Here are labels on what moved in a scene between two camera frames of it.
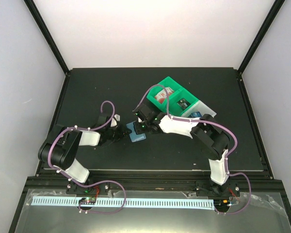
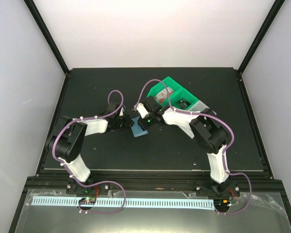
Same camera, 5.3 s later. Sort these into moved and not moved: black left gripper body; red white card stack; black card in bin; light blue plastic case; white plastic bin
Moved: black left gripper body; light blue plastic case
Not moved: red white card stack; white plastic bin; black card in bin
